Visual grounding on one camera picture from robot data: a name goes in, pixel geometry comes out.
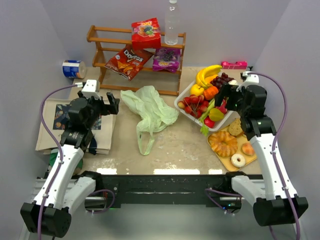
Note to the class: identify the blue white can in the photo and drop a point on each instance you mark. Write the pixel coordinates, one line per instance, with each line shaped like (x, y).
(75, 69)

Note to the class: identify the white fruit tray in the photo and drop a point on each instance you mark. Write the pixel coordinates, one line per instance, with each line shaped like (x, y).
(218, 125)

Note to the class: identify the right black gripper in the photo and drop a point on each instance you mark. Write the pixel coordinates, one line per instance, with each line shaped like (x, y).
(225, 94)

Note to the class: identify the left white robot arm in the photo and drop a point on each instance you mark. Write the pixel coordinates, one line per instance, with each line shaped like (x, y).
(50, 212)

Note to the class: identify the brown bread slice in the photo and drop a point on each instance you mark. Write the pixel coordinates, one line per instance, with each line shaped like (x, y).
(235, 128)

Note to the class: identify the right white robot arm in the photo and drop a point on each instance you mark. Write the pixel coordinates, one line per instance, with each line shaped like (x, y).
(278, 203)

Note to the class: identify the yellow bread tray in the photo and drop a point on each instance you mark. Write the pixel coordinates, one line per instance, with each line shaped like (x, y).
(224, 145)

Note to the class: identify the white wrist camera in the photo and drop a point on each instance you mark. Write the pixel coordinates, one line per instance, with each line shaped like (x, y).
(89, 89)
(248, 78)

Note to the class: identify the small orange pumpkin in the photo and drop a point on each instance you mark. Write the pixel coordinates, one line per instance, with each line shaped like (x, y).
(210, 93)

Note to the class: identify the yellow banana bunch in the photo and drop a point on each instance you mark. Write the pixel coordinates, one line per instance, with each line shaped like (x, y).
(206, 75)

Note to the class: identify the green cloth bundle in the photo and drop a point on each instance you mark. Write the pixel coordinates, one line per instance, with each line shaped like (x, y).
(53, 156)

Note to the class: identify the Doritos chip bag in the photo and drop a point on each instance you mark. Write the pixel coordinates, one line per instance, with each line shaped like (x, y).
(128, 62)

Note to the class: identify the pink box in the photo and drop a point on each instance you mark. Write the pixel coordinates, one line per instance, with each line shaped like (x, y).
(239, 65)

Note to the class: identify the red snack bag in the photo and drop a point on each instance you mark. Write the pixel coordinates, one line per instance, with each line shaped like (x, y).
(146, 34)

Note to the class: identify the clear plastic water bottle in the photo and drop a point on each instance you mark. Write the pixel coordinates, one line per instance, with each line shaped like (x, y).
(172, 21)

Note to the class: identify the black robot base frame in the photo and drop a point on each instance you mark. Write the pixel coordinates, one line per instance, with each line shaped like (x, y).
(186, 189)

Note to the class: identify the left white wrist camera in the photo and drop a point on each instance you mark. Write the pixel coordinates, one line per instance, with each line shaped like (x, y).
(89, 89)

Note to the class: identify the yellow star fruit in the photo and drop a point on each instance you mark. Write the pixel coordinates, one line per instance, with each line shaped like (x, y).
(216, 115)

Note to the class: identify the round peach bun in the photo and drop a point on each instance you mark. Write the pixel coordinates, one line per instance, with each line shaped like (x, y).
(247, 149)

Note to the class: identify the red cherries pile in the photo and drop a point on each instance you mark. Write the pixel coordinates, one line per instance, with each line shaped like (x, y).
(194, 105)

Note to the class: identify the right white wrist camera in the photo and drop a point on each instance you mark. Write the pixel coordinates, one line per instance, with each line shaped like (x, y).
(248, 78)

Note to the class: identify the yellow apple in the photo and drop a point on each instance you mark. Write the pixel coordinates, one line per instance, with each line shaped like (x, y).
(196, 90)

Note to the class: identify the white glazed donut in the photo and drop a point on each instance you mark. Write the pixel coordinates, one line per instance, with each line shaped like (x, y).
(238, 160)

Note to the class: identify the purple snack bag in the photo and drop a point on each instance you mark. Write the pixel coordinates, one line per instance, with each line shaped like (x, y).
(166, 59)

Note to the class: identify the pink dragon fruit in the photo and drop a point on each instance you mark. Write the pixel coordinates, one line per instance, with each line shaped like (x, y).
(222, 107)

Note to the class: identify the light green plastic bag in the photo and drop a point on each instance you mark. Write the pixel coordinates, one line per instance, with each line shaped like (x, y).
(155, 114)

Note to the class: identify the dark red grapes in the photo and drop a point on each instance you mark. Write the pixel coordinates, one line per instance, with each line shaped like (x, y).
(220, 80)

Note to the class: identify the red apple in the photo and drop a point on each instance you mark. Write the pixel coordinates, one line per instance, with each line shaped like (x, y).
(208, 122)

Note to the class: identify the wooden shelf rack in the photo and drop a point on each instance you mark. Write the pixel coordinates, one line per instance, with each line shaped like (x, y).
(105, 49)

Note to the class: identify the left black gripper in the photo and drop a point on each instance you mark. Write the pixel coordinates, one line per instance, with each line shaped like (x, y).
(105, 107)

